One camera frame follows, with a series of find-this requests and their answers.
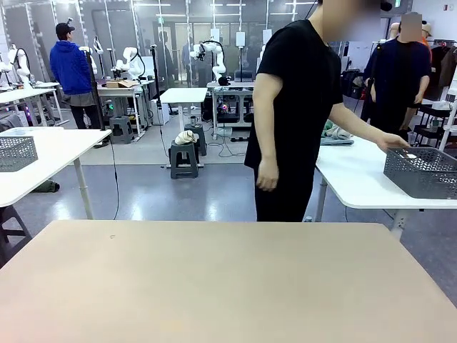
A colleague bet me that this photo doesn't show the grey plastic step stool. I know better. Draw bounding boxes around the grey plastic step stool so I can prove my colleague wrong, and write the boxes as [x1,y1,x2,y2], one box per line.
[109,115,136,144]
[169,139,200,179]
[184,123,208,157]

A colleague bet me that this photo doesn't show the beige crumpled cloth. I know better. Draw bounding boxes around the beige crumpled cloth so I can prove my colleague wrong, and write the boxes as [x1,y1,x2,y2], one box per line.
[174,130,200,146]

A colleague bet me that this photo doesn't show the black suitcases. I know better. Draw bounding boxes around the black suitcases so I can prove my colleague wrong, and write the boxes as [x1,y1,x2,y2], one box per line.
[341,69,365,99]

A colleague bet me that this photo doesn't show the black tripod white head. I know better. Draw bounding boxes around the black tripod white head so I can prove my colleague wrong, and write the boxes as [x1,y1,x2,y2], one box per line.
[79,45,108,131]

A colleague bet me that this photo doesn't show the thin black floor cable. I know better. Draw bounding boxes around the thin black floor cable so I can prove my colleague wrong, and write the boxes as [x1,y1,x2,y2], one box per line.
[106,137,121,221]

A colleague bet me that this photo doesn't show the person's left hand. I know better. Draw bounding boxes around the person's left hand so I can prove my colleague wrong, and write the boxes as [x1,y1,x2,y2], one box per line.
[376,132,411,153]

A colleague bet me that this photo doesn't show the person in blue hoodie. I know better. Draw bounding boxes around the person in blue hoodie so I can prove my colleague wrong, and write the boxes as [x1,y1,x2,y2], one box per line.
[49,22,104,130]

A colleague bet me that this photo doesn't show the desktop computer rainbow fan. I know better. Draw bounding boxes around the desktop computer rainbow fan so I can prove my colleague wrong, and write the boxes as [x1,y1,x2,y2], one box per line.
[216,94,244,124]

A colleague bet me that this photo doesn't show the long white work table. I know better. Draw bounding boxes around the long white work table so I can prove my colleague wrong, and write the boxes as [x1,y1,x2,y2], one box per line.
[0,81,64,126]

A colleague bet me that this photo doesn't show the white work desk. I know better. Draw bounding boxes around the white work desk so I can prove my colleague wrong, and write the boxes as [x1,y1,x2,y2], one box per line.
[96,80,151,139]

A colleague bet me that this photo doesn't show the grey frame robot table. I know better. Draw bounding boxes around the grey frame robot table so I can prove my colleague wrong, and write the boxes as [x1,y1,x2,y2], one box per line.
[206,81,256,140]

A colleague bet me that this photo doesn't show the black rolling cart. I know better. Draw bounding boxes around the black rolling cart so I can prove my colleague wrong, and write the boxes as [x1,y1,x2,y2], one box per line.
[413,101,457,148]

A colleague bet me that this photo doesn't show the clothes rack dark coats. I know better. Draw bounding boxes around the clothes rack dark coats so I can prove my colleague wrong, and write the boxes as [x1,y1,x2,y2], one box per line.
[426,39,457,103]

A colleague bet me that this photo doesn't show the person in black t-shirt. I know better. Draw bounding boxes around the person in black t-shirt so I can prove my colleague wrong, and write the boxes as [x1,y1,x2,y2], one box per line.
[244,0,381,222]

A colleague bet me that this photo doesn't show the black light stand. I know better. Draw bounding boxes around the black light stand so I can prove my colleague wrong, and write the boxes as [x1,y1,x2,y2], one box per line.
[149,44,164,108]

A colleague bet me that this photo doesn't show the white computer case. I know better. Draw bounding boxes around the white computer case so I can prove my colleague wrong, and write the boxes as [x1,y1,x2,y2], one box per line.
[149,99,171,126]

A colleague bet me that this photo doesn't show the dark green floor bag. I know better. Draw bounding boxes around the dark green floor bag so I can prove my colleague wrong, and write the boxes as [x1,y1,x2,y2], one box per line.
[31,180,61,194]

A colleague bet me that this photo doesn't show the mannequin orange shirt beige cap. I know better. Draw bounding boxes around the mannequin orange shirt beige cap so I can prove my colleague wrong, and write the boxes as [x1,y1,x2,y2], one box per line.
[421,21,433,49]

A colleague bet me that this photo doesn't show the person in navy coat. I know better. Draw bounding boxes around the person in navy coat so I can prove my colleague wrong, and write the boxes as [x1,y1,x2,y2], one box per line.
[360,12,433,142]

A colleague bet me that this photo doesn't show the person's right hand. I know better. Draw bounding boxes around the person's right hand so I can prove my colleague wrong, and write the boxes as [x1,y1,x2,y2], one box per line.
[256,159,279,192]

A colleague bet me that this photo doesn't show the grey plastic lattice basket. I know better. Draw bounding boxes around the grey plastic lattice basket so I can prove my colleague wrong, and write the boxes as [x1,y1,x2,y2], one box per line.
[0,135,39,172]
[383,146,457,200]

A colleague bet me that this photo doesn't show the white standing desk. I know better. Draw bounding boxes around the white standing desk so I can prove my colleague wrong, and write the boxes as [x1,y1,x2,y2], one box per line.
[159,87,209,169]

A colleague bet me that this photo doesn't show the person's right forearm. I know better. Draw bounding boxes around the person's right forearm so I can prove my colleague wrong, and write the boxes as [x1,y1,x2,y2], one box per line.
[253,114,278,162]

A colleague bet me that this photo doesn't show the black plastic stool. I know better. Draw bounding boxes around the black plastic stool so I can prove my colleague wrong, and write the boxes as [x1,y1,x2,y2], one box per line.
[0,205,33,269]

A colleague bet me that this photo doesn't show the person's left forearm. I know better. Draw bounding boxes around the person's left forearm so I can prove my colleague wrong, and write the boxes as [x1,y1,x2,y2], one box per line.
[328,101,385,144]

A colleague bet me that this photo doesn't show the grey crumpled cloth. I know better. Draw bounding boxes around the grey crumpled cloth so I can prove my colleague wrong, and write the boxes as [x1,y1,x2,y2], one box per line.
[333,125,353,141]

